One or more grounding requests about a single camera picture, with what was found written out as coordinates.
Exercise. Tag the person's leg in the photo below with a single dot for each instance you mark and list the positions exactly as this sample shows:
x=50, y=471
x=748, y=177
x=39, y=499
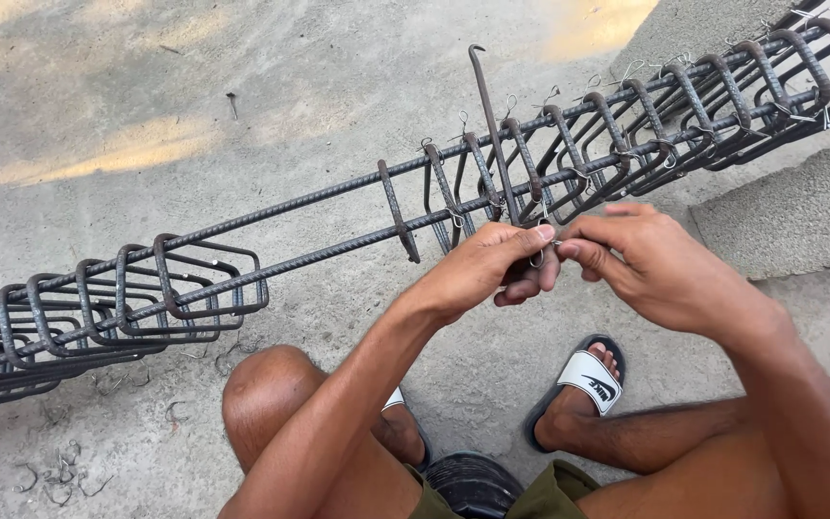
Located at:
x=267, y=404
x=674, y=447

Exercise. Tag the bundle of untied rebar stirrups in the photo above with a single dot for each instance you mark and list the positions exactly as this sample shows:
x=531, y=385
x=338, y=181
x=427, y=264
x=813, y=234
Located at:
x=161, y=277

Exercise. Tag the steel hook tying tool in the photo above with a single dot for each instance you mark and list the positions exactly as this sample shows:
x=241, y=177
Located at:
x=494, y=130

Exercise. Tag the person's left hand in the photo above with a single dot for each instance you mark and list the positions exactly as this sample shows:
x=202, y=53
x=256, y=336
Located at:
x=469, y=270

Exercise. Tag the olive green shorts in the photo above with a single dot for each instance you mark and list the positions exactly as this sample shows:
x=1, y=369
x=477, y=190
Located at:
x=552, y=497

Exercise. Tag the black and white slide sandal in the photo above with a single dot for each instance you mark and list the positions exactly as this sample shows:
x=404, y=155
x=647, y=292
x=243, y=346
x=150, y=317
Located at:
x=591, y=378
x=395, y=399

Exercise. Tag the long ribbed steel rebar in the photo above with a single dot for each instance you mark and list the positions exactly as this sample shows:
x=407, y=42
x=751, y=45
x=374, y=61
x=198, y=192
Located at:
x=314, y=197
x=336, y=251

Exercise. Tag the person's right hand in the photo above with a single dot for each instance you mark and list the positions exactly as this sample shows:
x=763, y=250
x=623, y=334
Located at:
x=667, y=274

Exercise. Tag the small rusty nail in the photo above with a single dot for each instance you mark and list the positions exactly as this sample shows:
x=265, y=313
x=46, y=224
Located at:
x=232, y=104

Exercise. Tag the grey concrete step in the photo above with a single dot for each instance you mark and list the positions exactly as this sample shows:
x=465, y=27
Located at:
x=782, y=216

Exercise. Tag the row of spaced rebar stirrups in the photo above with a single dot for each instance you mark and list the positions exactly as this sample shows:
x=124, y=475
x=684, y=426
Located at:
x=395, y=209

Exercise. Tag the person's right leg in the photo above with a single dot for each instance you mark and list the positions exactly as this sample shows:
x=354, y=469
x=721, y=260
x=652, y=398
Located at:
x=674, y=447

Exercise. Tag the person's left leg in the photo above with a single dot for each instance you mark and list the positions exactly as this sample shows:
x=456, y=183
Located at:
x=267, y=404

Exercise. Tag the black round stool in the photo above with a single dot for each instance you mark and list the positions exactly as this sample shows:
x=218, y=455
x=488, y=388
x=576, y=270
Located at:
x=469, y=486

